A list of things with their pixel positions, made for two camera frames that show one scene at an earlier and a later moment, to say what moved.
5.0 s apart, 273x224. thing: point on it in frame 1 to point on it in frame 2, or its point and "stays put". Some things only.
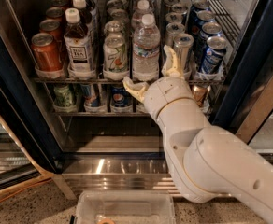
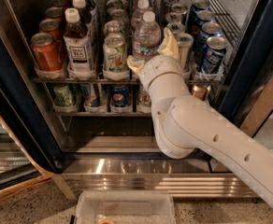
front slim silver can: x=183 y=43 stays put
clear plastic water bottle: x=146 y=50 stays put
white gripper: x=166 y=94 to x=159 y=68
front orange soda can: x=48 y=51 stays put
